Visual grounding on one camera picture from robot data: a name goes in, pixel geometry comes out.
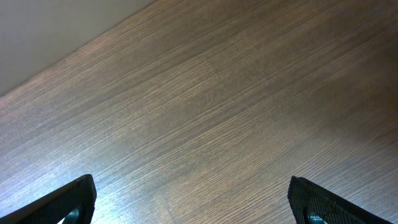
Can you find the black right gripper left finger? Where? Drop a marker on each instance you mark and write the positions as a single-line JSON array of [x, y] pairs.
[[71, 203]]

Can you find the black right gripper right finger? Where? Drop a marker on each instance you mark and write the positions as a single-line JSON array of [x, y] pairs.
[[311, 203]]

